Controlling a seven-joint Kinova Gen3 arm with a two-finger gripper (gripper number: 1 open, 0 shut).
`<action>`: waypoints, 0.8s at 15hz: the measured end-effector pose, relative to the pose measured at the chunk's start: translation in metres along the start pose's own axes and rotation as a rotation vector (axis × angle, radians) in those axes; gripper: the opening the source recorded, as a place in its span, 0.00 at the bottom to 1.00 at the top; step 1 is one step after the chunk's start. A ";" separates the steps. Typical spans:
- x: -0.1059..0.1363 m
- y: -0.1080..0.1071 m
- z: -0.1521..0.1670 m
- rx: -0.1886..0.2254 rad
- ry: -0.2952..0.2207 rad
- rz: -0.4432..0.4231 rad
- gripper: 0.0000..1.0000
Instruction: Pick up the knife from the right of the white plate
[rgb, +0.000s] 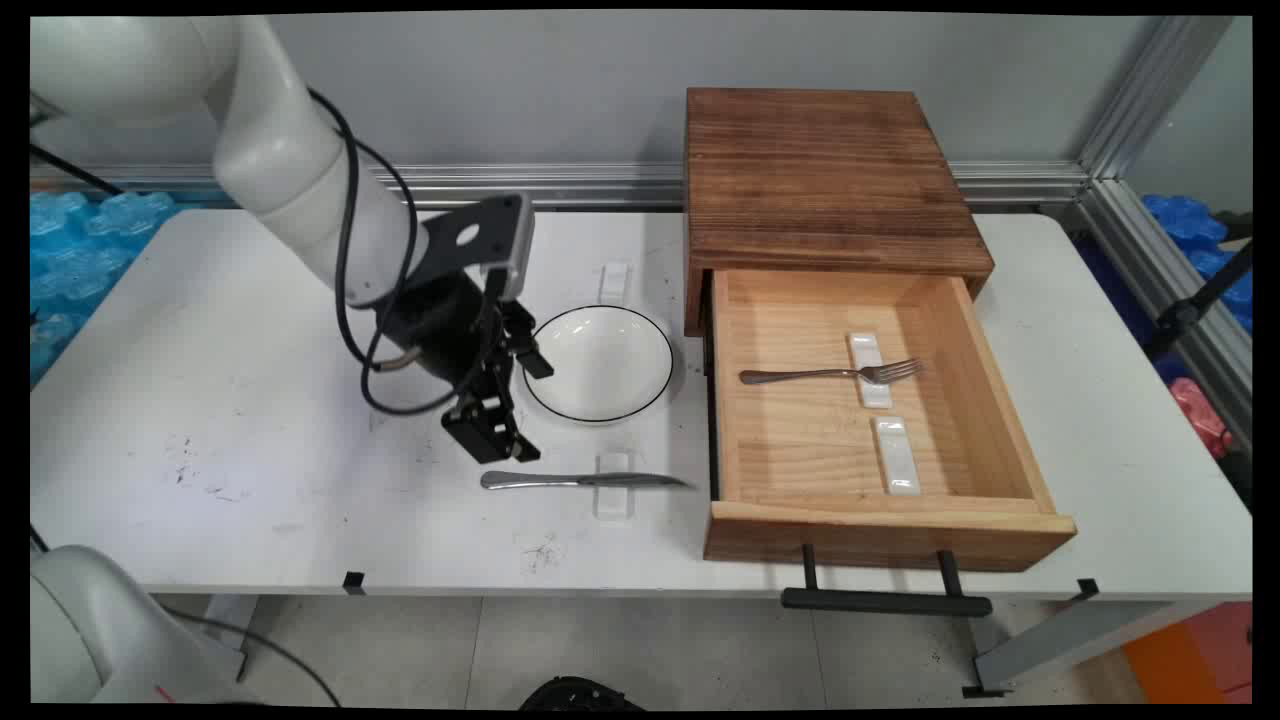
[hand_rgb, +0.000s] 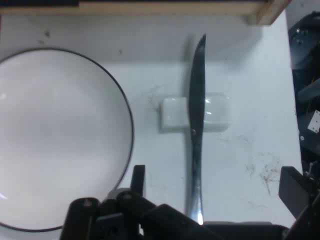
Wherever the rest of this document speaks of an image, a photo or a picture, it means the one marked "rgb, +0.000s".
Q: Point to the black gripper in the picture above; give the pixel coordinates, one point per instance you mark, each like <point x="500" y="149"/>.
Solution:
<point x="440" y="325"/>

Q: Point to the silver table knife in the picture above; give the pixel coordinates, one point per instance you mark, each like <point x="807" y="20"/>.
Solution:
<point x="530" y="481"/>

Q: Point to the aluminium frame post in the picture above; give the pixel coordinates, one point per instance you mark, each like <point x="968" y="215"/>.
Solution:
<point x="1150" y="95"/>

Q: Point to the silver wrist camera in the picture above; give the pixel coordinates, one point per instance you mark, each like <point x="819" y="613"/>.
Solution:
<point x="512" y="245"/>

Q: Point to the grey table leg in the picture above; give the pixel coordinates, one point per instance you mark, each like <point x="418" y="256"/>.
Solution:
<point x="230" y="630"/>
<point x="1080" y="645"/>

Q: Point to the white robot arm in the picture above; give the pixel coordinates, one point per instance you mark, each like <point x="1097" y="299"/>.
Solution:
<point x="270" y="150"/>

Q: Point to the pink plastic object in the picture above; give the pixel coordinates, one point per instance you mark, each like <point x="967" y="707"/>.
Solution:
<point x="1200" y="410"/>

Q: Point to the horizontal aluminium frame rail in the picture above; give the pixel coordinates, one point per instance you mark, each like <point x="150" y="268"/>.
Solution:
<point x="600" y="185"/>

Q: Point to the aluminium frame side rail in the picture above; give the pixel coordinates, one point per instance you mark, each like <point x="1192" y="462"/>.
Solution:
<point x="1170" y="290"/>

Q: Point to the blue bubble wrap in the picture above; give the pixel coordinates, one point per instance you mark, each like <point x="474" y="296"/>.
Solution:
<point x="80" y="260"/>
<point x="1190" y="220"/>

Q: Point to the dark brown wooden cabinet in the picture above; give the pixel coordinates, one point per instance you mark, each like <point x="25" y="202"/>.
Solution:
<point x="820" y="180"/>

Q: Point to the white bowl with black rim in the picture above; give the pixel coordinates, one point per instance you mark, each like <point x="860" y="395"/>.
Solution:
<point x="600" y="365"/>

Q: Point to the dark grey camera bracket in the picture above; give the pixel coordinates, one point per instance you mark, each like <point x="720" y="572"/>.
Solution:
<point x="455" y="235"/>

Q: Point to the black round floor object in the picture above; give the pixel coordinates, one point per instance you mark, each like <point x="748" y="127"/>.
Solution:
<point x="580" y="695"/>

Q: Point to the orange box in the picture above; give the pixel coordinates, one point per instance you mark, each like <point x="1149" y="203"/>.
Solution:
<point x="1200" y="650"/>

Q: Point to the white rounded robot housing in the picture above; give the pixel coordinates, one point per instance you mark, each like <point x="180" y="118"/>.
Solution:
<point x="90" y="630"/>

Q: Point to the silver fork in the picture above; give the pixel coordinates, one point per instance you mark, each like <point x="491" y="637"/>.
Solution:
<point x="800" y="376"/>

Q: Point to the black table edge clip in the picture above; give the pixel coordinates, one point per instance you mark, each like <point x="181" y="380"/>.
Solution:
<point x="1088" y="589"/>
<point x="353" y="583"/>

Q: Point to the white ceramic cutlery rest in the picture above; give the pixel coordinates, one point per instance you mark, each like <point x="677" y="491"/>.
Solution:
<point x="613" y="506"/>
<point x="614" y="280"/>
<point x="865" y="346"/>
<point x="896" y="460"/>

